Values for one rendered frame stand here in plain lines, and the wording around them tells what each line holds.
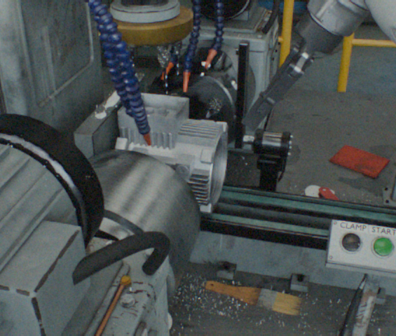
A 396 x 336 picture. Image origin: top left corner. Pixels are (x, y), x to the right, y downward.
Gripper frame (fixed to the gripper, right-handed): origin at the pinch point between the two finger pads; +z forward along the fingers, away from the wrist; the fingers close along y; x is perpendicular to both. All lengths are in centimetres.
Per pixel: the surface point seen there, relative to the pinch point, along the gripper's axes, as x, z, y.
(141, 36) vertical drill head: -24.7, -0.9, 2.8
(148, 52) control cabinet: -61, 155, -300
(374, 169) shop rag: 44, 18, -49
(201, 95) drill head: -9.8, 17.8, -26.7
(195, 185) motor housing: -1.4, 19.4, 3.0
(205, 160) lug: -2.6, 14.1, 1.9
